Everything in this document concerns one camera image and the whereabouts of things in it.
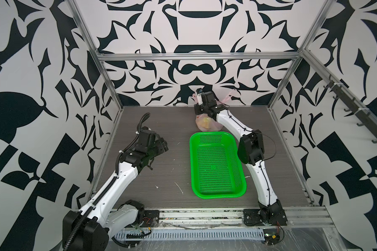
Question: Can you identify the pink plastic bag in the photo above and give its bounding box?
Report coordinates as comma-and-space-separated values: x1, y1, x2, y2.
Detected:
193, 90, 237, 132

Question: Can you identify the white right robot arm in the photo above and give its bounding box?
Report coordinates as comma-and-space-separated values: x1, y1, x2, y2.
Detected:
194, 88, 288, 227

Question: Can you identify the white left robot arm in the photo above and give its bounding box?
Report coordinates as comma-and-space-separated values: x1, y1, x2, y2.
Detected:
62, 113, 168, 251

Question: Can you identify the green plastic perforated basket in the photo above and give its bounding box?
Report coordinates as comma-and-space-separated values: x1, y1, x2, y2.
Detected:
189, 131, 247, 199

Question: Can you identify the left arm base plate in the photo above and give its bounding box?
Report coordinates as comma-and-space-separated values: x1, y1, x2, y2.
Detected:
127, 210, 160, 228

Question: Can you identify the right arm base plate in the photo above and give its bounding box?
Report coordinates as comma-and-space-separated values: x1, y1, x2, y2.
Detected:
243, 208, 288, 227

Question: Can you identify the white slotted cable duct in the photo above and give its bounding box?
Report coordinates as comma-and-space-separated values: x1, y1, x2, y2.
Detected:
114, 229, 265, 241

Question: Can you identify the aluminium frame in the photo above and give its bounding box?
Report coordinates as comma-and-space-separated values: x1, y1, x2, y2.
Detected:
62, 0, 377, 251

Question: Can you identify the grey hook rail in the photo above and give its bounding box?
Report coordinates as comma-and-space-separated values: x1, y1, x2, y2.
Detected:
323, 75, 377, 144

